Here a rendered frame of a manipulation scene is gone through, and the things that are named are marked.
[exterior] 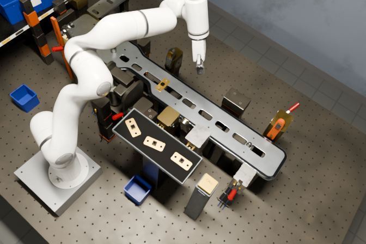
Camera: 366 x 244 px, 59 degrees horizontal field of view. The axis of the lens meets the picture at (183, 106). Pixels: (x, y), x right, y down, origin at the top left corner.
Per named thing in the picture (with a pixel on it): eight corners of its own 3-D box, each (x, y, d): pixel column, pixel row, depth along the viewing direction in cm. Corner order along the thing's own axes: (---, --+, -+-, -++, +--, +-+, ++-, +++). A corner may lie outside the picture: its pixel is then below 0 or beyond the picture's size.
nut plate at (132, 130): (141, 134, 135) (141, 132, 134) (133, 137, 134) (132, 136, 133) (133, 117, 138) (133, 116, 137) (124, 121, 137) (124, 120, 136)
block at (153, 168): (166, 180, 173) (172, 145, 135) (156, 191, 169) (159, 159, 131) (151, 168, 175) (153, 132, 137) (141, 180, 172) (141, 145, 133)
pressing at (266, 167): (292, 150, 157) (293, 148, 156) (269, 185, 147) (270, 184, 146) (86, 11, 190) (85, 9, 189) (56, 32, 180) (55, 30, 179)
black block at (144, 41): (153, 68, 210) (154, 37, 185) (144, 78, 206) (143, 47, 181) (147, 64, 212) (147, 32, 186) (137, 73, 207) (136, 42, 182)
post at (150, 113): (155, 148, 182) (157, 113, 147) (149, 154, 179) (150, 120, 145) (148, 142, 183) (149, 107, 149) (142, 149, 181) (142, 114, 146)
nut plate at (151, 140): (165, 144, 134) (165, 142, 133) (162, 152, 132) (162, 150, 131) (147, 136, 135) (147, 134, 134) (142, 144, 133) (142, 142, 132)
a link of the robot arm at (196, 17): (181, 28, 129) (197, 36, 123) (177, -3, 120) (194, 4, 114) (197, 19, 132) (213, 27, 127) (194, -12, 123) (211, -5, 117)
